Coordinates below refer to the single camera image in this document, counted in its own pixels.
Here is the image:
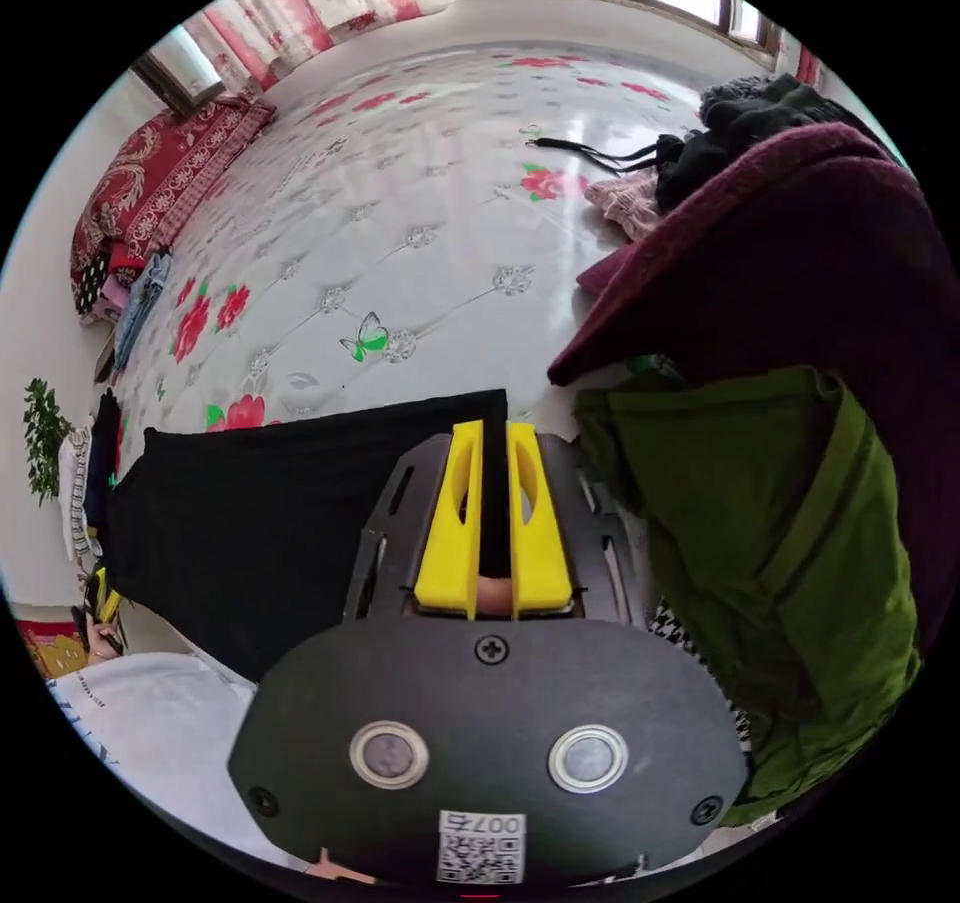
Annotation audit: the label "black pants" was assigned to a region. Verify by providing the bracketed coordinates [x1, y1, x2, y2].
[103, 388, 511, 684]

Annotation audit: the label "bed with floral sheet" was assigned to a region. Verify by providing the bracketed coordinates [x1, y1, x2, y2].
[71, 0, 796, 484]

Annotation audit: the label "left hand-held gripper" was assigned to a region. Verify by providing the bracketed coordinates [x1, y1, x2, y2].
[71, 562, 127, 657]

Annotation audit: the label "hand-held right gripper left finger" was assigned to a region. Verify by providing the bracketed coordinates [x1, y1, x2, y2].
[413, 419, 484, 622]

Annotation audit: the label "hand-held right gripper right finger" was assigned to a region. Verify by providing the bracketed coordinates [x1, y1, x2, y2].
[505, 422, 574, 621]

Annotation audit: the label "red patterned folded quilt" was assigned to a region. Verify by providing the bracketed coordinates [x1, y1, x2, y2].
[69, 96, 277, 317]

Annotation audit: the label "pile of clothes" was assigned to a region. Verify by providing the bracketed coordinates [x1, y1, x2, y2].
[74, 245, 175, 388]
[547, 73, 960, 828]
[58, 388, 126, 561]

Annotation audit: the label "person's body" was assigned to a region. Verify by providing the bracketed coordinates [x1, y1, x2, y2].
[44, 650, 320, 878]

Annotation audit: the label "person's right hand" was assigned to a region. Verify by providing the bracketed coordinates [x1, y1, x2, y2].
[302, 846, 380, 886]

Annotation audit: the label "green potted plant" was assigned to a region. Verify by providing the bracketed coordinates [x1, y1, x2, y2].
[20, 376, 78, 508]

